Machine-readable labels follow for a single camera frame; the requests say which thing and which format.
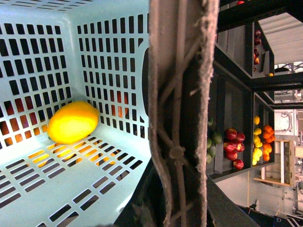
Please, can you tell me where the yellow lemon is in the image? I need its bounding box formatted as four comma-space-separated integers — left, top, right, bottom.
47, 101, 99, 144

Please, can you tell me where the brown basket handle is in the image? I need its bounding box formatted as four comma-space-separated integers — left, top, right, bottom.
148, 0, 219, 227

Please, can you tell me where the light blue plastic basket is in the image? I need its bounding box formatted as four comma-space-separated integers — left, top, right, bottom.
0, 0, 151, 227

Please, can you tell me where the dark wooden display stand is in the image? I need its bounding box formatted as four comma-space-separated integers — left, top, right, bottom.
115, 0, 303, 227

